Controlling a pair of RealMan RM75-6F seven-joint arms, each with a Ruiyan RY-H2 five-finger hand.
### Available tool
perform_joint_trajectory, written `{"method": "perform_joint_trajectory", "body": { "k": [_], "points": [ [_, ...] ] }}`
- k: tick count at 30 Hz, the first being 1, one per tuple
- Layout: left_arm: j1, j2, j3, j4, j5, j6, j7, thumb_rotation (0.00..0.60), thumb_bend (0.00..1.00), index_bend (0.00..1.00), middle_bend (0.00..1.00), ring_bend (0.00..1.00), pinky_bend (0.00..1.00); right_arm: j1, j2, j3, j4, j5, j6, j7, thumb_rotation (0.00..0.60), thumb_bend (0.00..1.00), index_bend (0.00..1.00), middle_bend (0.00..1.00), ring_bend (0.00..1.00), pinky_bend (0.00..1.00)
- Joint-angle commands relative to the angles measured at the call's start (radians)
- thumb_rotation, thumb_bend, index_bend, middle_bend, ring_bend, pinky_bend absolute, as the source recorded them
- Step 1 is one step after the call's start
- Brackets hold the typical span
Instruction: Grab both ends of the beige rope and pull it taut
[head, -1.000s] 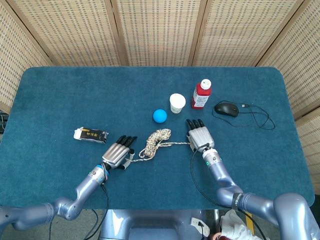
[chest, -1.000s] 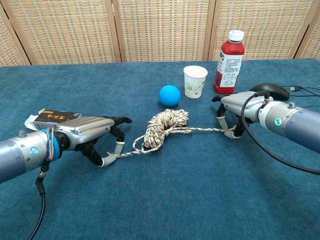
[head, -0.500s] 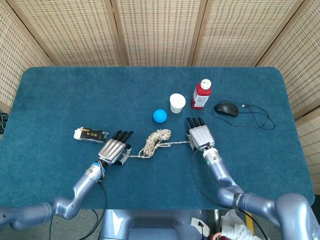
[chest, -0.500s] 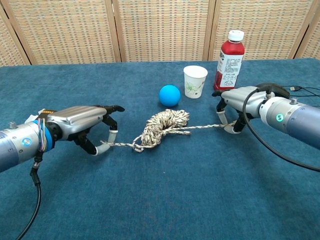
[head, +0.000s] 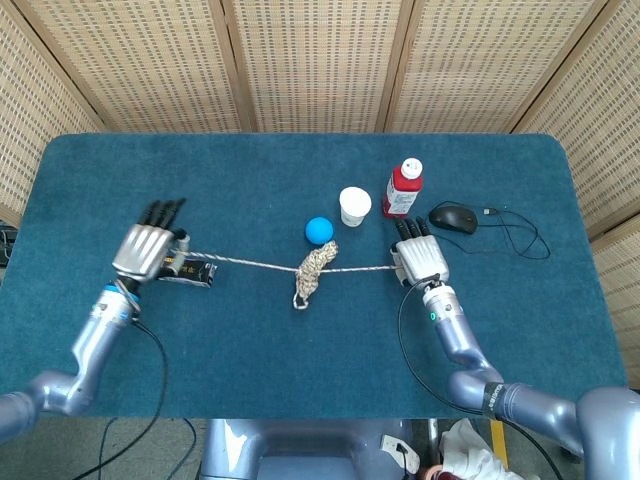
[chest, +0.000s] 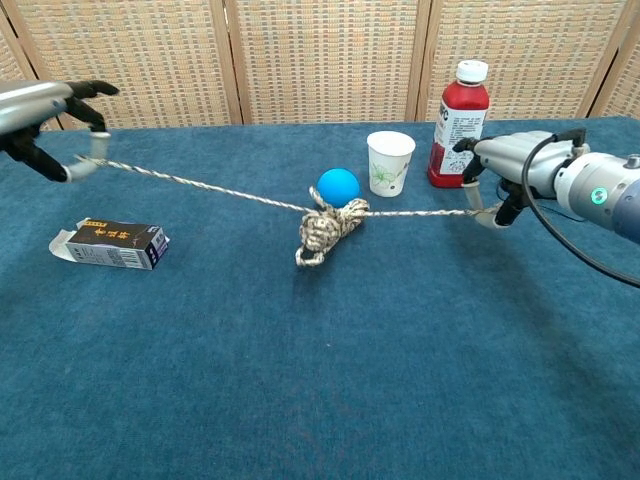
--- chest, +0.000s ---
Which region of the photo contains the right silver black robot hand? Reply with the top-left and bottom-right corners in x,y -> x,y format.
452,130 -> 591,229

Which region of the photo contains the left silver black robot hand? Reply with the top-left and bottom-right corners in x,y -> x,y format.
0,79 -> 120,184

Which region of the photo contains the beige braided rope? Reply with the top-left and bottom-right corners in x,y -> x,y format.
74,155 -> 501,269

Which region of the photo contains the woven bamboo screen panel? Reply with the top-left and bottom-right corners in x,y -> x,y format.
589,0 -> 640,119
223,0 -> 432,125
2,0 -> 252,130
0,7 -> 49,132
414,0 -> 640,122

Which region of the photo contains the red juice bottle white cap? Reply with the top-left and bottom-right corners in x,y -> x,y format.
427,59 -> 491,189

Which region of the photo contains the white paper cup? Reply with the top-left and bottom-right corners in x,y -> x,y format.
366,130 -> 417,198

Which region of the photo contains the black carton box gold print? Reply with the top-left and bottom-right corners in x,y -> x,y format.
48,217 -> 171,271

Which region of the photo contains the blue ball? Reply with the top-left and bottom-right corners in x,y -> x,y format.
316,168 -> 361,209

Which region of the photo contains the blue felt table mat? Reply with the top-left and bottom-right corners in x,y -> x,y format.
0,115 -> 640,480

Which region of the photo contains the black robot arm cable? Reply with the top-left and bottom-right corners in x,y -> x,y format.
521,128 -> 640,290

